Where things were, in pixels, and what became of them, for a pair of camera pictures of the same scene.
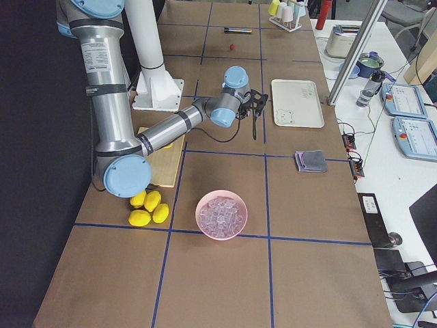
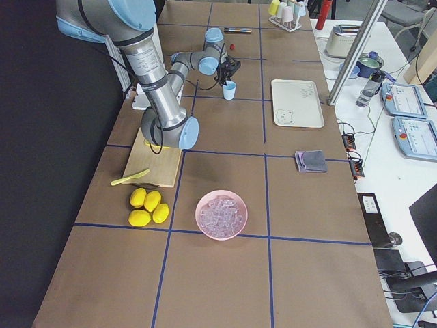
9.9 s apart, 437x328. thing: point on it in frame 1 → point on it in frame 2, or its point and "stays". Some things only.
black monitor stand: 412,285 stays
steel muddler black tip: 229,30 stays
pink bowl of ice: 221,215 stays
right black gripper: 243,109 → 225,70
